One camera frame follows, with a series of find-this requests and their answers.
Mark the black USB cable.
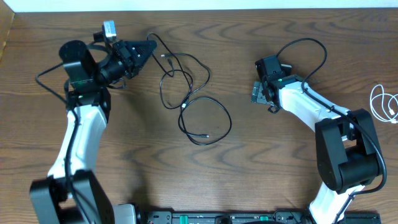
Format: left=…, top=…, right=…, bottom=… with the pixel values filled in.
left=146, top=32, right=194, bottom=110
left=160, top=52, right=233, bottom=146

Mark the white USB cable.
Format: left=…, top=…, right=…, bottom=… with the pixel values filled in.
left=369, top=84, right=398, bottom=124

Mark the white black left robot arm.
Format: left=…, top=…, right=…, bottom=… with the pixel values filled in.
left=29, top=40, right=157, bottom=223

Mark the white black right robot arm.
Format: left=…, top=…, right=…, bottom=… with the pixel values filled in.
left=252, top=55, right=386, bottom=223

